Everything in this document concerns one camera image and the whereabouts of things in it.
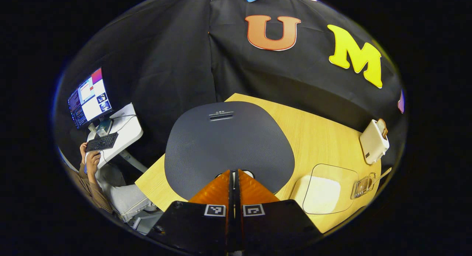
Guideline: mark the black keyboard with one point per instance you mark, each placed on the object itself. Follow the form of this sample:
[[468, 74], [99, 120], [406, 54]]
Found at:
[[102, 142]]

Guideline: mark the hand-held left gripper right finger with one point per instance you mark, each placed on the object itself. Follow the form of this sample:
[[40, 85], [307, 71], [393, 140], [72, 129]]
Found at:
[[280, 226]]

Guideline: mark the wooden spoon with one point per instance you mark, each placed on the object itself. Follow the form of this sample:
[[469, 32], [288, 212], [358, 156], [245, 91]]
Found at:
[[381, 176]]

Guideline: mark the toast bread slice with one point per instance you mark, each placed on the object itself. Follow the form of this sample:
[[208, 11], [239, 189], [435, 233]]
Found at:
[[382, 127]]

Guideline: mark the computer monitor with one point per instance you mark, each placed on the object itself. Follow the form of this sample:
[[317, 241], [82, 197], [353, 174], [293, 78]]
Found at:
[[90, 97]]

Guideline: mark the small teal box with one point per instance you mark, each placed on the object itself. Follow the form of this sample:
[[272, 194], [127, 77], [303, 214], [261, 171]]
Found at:
[[104, 127]]

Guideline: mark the dark grey rice cooker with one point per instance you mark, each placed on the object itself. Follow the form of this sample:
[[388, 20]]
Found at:
[[228, 145]]

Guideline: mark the white toaster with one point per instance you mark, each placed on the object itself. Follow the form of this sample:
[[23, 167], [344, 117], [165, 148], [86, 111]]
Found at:
[[372, 145]]

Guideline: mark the white side table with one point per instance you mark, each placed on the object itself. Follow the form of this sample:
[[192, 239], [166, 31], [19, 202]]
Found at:
[[127, 128]]

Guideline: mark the clear plastic container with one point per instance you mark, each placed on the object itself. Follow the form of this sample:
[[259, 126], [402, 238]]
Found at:
[[333, 171]]

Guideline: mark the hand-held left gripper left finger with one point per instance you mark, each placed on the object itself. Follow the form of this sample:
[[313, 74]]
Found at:
[[191, 226]]

